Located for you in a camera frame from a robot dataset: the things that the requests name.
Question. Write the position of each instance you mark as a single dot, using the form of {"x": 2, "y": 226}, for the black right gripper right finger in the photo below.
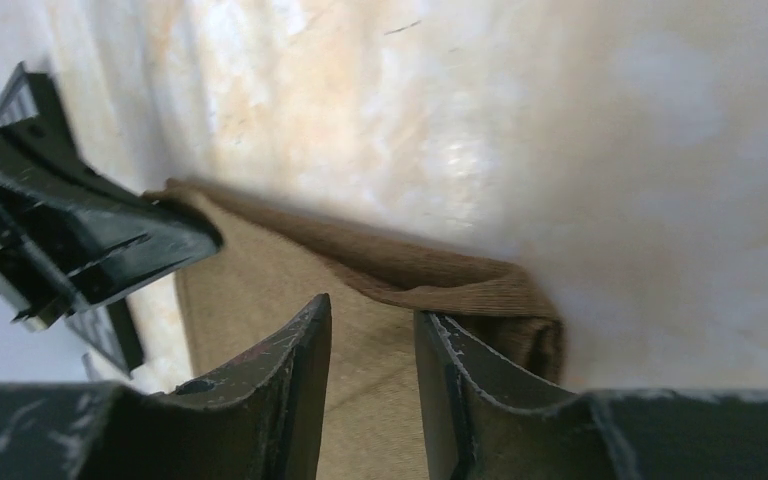
{"x": 485, "y": 417}

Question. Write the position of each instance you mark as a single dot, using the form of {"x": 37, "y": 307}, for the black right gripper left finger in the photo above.
{"x": 258, "y": 416}

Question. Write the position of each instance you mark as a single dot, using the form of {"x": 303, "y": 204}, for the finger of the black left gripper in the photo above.
{"x": 72, "y": 241}

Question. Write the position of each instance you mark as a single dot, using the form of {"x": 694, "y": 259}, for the brown cloth napkin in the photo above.
{"x": 274, "y": 260}

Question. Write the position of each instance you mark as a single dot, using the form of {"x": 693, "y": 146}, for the black white checkerboard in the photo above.
{"x": 108, "y": 330}

